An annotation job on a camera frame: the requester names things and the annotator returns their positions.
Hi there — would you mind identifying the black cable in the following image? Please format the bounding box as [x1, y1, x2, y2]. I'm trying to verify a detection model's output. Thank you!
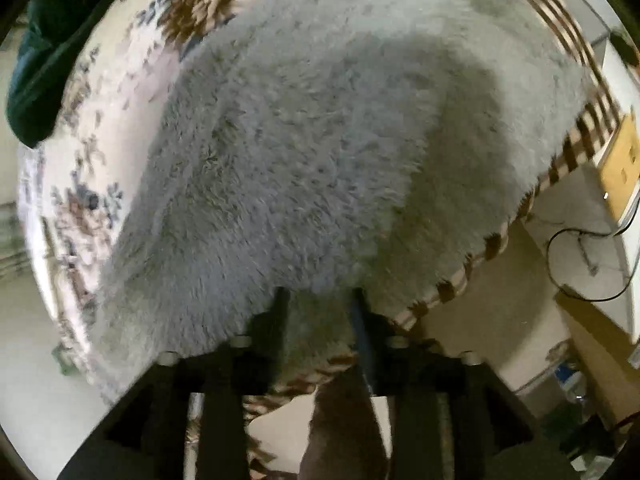
[546, 227, 637, 302]

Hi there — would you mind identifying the grey fluffy blanket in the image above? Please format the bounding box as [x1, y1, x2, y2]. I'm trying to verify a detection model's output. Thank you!
[90, 0, 598, 386]

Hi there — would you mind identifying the person's trouser leg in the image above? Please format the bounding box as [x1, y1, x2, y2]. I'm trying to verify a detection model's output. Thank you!
[299, 374, 392, 480]

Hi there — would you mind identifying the small green floor item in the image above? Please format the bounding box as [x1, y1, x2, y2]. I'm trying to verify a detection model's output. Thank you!
[51, 344, 82, 377]

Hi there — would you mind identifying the dark green cloth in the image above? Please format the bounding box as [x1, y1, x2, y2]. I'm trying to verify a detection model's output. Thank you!
[7, 0, 151, 149]

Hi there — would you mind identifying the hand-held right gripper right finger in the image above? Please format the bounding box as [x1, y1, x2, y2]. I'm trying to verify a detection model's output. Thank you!
[351, 287, 576, 480]

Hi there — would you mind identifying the floral blanket with checked border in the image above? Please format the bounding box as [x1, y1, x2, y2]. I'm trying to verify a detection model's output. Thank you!
[17, 0, 626, 476]

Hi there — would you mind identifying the white cabinet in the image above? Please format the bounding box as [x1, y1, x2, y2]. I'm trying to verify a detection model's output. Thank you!
[522, 25, 640, 333]

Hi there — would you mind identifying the yellow cardboard box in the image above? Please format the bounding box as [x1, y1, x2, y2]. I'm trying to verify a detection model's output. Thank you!
[596, 112, 640, 222]

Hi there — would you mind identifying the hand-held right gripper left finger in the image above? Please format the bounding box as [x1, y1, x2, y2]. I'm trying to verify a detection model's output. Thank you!
[57, 287, 292, 480]

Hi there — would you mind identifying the clear plastic bottle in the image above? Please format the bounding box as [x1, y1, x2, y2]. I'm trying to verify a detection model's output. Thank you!
[554, 360, 592, 407]

